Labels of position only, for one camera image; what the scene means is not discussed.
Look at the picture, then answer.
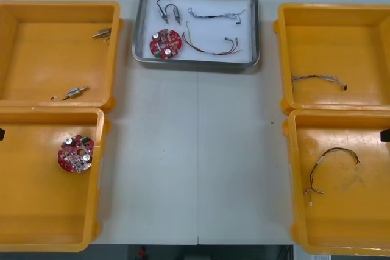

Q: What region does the round red circuit board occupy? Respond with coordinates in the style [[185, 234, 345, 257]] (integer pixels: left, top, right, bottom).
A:
[[149, 28, 184, 60], [57, 134, 95, 174]]

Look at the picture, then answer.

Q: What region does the steel tray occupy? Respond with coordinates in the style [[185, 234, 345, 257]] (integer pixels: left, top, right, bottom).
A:
[[131, 0, 260, 72]]

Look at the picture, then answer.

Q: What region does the blue-white wire harness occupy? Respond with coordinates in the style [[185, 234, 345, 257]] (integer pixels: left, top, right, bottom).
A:
[[291, 72, 349, 92], [186, 6, 247, 26]]

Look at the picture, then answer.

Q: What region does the yellow-orange plastic bin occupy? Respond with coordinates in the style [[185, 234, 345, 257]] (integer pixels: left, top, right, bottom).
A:
[[282, 109, 390, 258], [0, 107, 112, 253], [0, 0, 124, 110], [273, 2, 390, 115]]

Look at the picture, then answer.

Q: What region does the white sheet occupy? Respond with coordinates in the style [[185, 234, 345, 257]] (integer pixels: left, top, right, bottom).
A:
[[142, 0, 255, 63]]

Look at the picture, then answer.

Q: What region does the small metal solenoid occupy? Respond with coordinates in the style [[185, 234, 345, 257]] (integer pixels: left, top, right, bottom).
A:
[[51, 86, 90, 102], [92, 27, 112, 43], [164, 4, 182, 27], [156, 0, 170, 24]]

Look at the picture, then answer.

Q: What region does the red black green-yellow wire harness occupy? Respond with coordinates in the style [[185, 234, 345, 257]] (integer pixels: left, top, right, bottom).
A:
[[182, 21, 243, 57], [302, 147, 361, 208]]

